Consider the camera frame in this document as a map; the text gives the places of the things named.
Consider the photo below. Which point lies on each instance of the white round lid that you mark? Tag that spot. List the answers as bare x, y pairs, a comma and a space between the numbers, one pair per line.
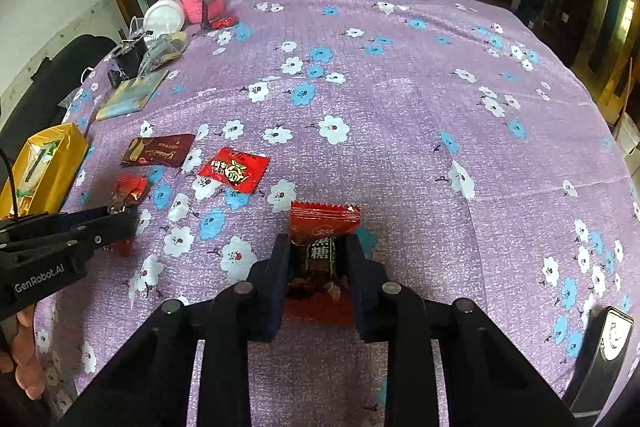
162, 14

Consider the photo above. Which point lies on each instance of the black cup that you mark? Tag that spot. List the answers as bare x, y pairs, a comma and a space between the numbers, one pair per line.
132, 57

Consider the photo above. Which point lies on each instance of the red brown candy packet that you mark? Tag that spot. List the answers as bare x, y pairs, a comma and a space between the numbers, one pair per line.
325, 219

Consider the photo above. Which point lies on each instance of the small red flat packet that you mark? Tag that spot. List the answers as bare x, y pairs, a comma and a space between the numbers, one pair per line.
223, 22

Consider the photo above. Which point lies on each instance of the blue yellow flat packet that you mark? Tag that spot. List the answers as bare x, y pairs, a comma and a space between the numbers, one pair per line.
131, 96

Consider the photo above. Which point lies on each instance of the black leather sofa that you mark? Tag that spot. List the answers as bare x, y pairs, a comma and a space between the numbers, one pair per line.
55, 77

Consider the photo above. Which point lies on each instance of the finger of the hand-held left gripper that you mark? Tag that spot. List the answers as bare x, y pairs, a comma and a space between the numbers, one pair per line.
122, 222
82, 244

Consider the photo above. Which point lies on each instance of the dark red gold sachet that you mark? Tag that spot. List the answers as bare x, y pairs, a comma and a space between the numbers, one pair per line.
157, 150

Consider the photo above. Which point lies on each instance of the small dark patterned item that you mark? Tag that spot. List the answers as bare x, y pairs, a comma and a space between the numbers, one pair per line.
116, 78

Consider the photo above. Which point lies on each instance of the small red candy packet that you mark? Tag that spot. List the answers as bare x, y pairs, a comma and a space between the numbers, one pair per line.
131, 186

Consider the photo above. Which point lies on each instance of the yellow cardboard tray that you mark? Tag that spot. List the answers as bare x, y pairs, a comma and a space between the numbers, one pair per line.
70, 157

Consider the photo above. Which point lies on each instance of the purple floral tablecloth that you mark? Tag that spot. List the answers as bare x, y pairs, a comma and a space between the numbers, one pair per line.
400, 132

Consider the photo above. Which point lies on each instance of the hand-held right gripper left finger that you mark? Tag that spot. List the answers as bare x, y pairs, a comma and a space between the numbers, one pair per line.
280, 287

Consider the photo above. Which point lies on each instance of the person's left hand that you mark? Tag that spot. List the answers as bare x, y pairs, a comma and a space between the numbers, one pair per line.
25, 347

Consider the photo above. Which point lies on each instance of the red cartoon snack packet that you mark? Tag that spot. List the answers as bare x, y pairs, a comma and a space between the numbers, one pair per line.
232, 169

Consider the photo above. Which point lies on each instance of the clear bag dark contents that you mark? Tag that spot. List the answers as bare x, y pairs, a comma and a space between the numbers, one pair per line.
165, 49

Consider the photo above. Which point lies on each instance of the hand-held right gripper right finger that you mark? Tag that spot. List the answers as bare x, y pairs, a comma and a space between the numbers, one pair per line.
357, 297

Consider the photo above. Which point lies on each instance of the black device white logo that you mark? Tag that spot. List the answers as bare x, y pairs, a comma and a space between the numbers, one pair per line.
585, 367

